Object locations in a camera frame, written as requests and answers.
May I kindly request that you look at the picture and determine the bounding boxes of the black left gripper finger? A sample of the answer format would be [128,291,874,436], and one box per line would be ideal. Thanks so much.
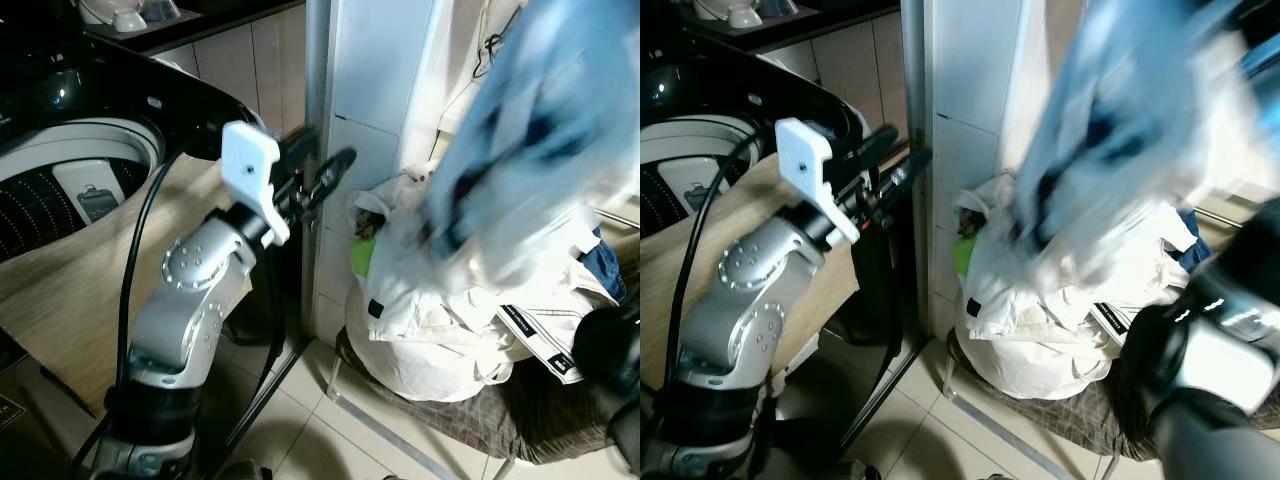
[858,124,900,167]
[880,147,934,205]
[306,147,359,207]
[280,127,321,169]

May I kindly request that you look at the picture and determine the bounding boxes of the light blue garment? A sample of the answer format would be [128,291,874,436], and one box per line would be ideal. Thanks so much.
[412,0,641,293]
[1008,0,1280,303]

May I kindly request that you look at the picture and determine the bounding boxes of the black top-load washing machine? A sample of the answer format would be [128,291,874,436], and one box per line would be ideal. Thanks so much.
[640,38,873,243]
[0,0,269,263]

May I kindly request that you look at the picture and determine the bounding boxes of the grey metal pole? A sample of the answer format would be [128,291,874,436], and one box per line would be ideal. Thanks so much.
[899,0,928,341]
[303,0,333,346]

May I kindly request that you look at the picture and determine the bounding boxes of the white cabinet panel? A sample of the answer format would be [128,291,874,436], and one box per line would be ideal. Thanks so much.
[925,0,1086,341]
[312,0,471,346]

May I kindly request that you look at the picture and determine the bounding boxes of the white clothing pile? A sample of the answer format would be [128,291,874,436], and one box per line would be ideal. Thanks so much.
[344,165,627,403]
[950,170,1213,403]

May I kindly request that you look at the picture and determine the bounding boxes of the white ceramic bowl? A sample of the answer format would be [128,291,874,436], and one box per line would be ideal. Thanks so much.
[78,0,183,33]
[693,0,767,30]

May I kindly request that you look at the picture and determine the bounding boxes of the dark blue jeans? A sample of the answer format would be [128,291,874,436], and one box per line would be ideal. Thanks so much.
[1172,204,1219,273]
[578,228,628,305]

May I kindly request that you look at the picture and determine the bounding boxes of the dark plaid laundry basket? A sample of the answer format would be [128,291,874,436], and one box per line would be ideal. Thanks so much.
[333,328,641,469]
[944,328,1186,463]

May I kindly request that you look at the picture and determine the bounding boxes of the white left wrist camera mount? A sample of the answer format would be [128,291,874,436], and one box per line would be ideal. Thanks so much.
[775,117,862,247]
[220,121,292,247]

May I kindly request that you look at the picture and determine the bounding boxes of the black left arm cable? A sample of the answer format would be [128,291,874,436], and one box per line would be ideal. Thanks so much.
[664,135,766,401]
[68,148,191,480]

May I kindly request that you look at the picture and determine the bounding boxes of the thin black wall cable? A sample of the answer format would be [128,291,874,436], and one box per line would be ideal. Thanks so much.
[474,0,525,79]

